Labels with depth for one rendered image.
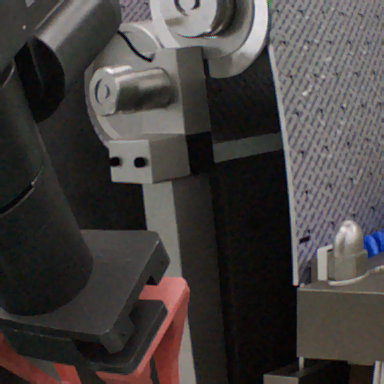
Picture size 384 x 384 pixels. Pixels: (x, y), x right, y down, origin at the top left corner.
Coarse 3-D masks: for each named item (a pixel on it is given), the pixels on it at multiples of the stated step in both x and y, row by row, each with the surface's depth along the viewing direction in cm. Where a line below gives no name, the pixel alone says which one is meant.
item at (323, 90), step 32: (288, 64) 90; (320, 64) 92; (352, 64) 95; (288, 96) 90; (320, 96) 92; (352, 96) 95; (288, 128) 90; (320, 128) 92; (352, 128) 95; (288, 160) 90; (320, 160) 92; (352, 160) 95; (288, 192) 91; (320, 192) 92; (352, 192) 95; (320, 224) 92
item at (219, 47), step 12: (240, 0) 89; (252, 0) 88; (240, 12) 89; (252, 12) 88; (240, 24) 90; (180, 36) 95; (228, 36) 91; (240, 36) 90; (204, 48) 93; (216, 48) 92; (228, 48) 91
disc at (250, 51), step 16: (256, 0) 88; (160, 16) 97; (256, 16) 88; (160, 32) 98; (224, 32) 92; (256, 32) 89; (240, 48) 91; (256, 48) 89; (208, 64) 94; (224, 64) 92; (240, 64) 91
